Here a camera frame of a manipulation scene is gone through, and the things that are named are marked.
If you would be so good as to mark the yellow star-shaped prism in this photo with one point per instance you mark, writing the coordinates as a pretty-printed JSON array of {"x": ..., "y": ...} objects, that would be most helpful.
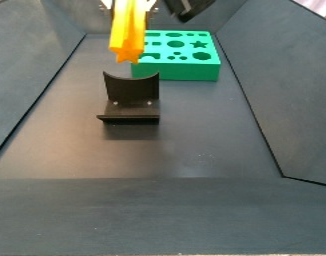
[{"x": 128, "y": 30}]

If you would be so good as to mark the black curved fixture stand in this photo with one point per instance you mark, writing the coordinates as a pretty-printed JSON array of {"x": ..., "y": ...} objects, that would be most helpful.
[{"x": 132, "y": 99}]

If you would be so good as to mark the green foam shape-sorter block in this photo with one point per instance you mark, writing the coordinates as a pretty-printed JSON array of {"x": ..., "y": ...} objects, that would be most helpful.
[{"x": 180, "y": 55}]

